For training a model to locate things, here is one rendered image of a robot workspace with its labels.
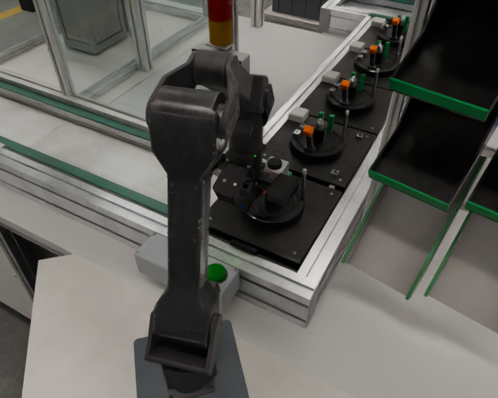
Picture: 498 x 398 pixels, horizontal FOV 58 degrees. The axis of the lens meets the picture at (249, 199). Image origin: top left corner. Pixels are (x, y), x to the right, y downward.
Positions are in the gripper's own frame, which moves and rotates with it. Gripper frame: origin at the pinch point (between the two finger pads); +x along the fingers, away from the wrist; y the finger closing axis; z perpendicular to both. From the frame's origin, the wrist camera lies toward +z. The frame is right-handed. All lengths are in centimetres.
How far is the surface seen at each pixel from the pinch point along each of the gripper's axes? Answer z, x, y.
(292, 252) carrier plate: -2.0, 12.4, 9.4
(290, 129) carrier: -41.0, 12.3, -9.1
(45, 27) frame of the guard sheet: -26, -8, -76
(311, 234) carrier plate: -8.2, 12.4, 11.0
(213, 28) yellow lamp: -21.3, -20.2, -19.3
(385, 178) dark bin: -3.7, -11.2, 22.9
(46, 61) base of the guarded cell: -52, 23, -117
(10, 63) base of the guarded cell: -44, 23, -128
